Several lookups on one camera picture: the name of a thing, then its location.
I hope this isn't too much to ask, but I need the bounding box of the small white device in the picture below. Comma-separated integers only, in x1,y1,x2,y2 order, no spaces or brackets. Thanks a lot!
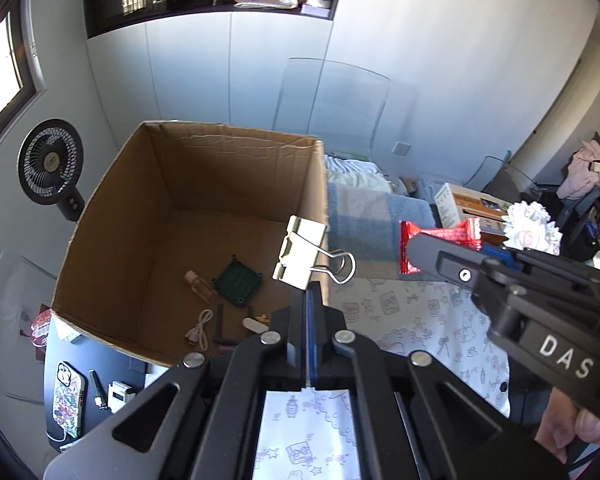
107,382,135,414

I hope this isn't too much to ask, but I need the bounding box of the white usb cable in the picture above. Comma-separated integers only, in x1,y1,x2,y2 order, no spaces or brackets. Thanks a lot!
185,308,214,352

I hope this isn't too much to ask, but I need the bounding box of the white printed placemat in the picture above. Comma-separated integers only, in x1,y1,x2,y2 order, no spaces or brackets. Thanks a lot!
253,278,510,479

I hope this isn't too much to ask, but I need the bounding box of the glass bottle pink cap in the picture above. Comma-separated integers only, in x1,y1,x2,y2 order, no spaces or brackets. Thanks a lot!
184,270,216,304

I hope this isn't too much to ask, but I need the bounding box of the black wall fan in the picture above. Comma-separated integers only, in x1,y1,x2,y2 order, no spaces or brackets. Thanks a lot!
17,118,85,222

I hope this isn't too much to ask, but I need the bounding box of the phone with cartoon case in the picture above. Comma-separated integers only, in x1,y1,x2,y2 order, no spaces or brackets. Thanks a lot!
52,362,85,439

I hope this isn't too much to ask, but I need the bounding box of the large cardboard box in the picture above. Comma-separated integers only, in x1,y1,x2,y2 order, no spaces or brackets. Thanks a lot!
52,122,327,366

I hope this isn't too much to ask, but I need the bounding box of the clear acrylic chair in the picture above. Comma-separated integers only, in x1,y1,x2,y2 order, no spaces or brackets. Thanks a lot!
273,58,390,158

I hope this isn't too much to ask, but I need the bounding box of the teal plastic handle frame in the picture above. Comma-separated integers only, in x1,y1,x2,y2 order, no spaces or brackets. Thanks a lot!
212,302,249,347

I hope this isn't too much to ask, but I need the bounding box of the red snack wrapper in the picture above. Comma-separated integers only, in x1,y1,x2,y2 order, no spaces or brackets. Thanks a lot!
399,218,482,274

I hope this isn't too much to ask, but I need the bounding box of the pink clothing pile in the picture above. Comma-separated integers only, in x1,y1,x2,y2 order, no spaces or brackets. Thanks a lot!
556,140,600,200

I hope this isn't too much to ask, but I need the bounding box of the white rose bouquet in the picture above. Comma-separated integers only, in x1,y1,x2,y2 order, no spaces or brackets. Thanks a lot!
503,202,562,256

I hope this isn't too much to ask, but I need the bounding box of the white nail file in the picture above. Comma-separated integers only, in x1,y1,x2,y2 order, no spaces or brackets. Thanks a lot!
242,318,268,334

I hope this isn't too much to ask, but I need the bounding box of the orange white carton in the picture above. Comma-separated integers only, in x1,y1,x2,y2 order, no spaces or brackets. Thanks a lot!
434,183,510,245

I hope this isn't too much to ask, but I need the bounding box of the white binder clip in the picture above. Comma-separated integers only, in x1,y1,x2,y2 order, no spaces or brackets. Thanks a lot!
273,216,356,290

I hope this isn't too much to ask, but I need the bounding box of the person's right hand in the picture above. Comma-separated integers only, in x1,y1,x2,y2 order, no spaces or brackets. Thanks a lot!
534,388,600,464

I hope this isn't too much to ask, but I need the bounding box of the green plastic tray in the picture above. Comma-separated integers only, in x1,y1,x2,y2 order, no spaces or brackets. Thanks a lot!
212,255,263,308

